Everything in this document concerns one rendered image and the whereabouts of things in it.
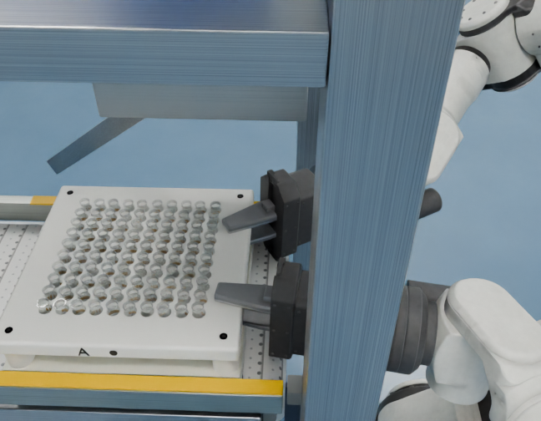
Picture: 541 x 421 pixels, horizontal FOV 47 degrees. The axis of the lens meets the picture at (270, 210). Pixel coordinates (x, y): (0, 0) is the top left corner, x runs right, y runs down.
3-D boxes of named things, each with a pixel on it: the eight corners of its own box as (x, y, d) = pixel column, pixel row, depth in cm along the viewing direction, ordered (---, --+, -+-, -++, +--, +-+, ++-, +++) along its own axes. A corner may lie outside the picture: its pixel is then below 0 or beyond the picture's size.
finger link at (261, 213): (219, 220, 73) (265, 204, 75) (231, 236, 71) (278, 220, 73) (219, 210, 72) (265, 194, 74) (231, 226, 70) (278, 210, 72)
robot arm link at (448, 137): (392, 160, 75) (441, 86, 80) (358, 180, 84) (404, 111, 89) (431, 194, 76) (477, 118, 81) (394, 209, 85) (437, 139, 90)
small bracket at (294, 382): (301, 383, 59) (302, 372, 58) (301, 405, 57) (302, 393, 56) (287, 383, 59) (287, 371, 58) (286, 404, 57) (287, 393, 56)
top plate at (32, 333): (-8, 355, 61) (-14, 342, 60) (64, 196, 79) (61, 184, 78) (239, 362, 60) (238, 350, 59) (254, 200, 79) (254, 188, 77)
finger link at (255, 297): (219, 281, 65) (277, 291, 65) (212, 305, 63) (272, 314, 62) (219, 271, 64) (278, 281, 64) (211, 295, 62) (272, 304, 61)
